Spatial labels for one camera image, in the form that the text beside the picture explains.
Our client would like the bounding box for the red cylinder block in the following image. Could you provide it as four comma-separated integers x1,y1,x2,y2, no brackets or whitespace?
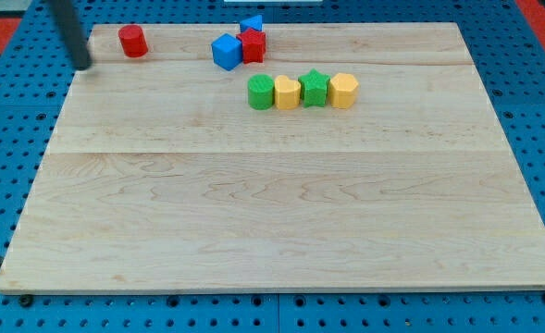
118,24,148,57

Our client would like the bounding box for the blue triangle block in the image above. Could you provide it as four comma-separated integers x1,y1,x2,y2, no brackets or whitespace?
239,14,263,32

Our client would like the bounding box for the red star block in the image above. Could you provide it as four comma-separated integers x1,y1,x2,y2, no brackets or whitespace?
236,28,266,64

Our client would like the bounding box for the blue cube block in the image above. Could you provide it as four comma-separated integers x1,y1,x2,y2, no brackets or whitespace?
211,33,242,71

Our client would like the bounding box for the green cylinder block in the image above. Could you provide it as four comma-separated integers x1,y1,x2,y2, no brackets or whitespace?
247,74,274,110

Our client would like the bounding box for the yellow heart block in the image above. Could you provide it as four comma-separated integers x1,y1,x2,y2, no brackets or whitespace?
274,75,302,110

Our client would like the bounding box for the light wooden board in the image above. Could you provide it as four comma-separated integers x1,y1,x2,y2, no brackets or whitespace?
0,22,545,295

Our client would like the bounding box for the yellow hexagon block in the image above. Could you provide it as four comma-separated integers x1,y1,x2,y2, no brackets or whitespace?
328,73,359,109

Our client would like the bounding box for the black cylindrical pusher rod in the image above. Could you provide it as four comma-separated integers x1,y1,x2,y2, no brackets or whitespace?
47,0,93,71

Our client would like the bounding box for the green star block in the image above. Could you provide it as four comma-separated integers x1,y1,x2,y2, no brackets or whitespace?
298,68,330,107

